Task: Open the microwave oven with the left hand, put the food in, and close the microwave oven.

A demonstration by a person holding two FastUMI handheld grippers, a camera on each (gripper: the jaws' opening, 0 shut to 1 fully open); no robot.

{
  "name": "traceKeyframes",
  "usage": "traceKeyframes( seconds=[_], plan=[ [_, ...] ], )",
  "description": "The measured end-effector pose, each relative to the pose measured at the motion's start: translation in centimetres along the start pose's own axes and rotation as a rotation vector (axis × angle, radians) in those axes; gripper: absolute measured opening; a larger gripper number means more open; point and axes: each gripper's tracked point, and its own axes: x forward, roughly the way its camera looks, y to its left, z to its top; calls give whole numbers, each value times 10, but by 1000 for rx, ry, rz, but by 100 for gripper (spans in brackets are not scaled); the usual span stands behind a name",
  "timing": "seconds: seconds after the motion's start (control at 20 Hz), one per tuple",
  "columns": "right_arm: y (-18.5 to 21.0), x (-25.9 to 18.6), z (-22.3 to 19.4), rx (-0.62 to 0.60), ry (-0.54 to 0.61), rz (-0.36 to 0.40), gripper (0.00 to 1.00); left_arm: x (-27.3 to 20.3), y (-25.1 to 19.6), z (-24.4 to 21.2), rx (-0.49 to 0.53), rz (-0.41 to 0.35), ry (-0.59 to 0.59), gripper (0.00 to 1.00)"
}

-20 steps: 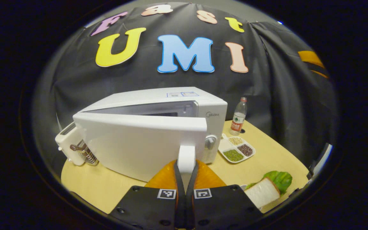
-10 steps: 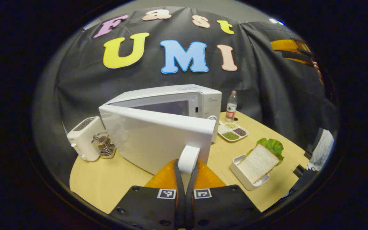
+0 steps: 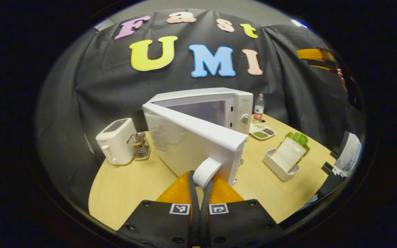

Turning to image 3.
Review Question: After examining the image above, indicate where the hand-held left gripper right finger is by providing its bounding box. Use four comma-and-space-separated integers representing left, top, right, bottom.
201, 174, 285, 248

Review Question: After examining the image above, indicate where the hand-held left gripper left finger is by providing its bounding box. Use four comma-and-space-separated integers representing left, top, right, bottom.
118, 170, 201, 248

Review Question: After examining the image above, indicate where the white microwave oven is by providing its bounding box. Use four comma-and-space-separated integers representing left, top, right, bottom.
142, 87, 254, 189

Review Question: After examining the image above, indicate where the lettuce sandwich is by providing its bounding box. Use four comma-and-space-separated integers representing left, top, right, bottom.
271, 132, 310, 173

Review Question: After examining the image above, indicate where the clear water bottle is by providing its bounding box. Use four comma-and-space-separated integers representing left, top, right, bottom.
253, 93, 265, 124

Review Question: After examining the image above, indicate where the white rectangular tray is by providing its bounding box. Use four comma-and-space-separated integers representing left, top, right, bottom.
263, 148, 301, 182

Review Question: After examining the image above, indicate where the white cloth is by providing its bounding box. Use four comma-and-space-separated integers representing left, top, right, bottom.
333, 133, 362, 178

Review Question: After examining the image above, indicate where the divided dish of beans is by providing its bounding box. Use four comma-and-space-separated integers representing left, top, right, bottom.
249, 122, 276, 140

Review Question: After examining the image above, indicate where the white toaster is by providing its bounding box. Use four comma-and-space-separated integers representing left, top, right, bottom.
96, 118, 138, 165

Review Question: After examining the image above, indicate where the black backdrop cloth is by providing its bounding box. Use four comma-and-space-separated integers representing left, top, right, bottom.
35, 9, 368, 214

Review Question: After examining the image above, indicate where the metal wire rack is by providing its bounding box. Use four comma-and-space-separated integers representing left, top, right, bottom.
127, 132, 151, 161

